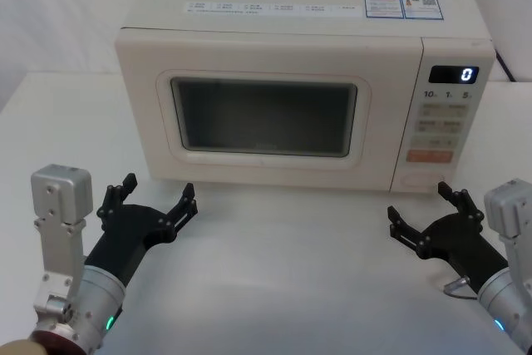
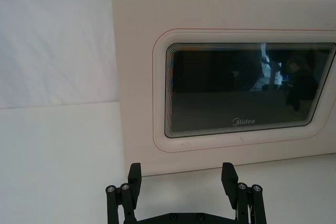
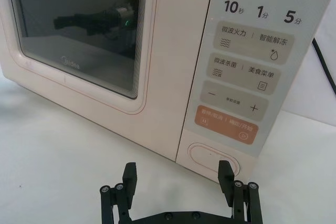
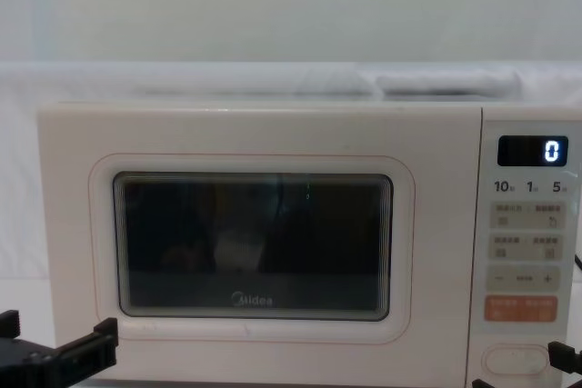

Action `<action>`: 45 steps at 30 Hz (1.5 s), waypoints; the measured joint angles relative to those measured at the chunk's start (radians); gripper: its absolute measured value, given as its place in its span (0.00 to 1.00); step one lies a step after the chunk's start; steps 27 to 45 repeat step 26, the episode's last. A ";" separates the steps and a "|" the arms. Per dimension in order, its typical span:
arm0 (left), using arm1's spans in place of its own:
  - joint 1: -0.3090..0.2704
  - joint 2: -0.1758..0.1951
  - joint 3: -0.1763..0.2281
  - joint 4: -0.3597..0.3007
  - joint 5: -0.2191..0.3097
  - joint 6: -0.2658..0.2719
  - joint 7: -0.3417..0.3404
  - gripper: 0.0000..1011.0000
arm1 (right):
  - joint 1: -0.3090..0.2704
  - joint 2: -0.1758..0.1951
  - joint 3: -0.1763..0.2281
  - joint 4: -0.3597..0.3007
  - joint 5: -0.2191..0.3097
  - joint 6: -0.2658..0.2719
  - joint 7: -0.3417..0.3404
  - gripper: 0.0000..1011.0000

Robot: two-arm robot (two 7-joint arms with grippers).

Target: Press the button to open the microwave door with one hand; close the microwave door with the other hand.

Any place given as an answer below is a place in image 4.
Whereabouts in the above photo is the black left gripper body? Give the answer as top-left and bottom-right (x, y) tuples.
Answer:
(0, 336), (61, 388)

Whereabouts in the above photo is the oven control panel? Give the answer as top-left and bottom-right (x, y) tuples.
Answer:
(470, 108), (582, 383)

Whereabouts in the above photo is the cream microwave oven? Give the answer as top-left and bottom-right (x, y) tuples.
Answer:
(35, 99), (582, 384)

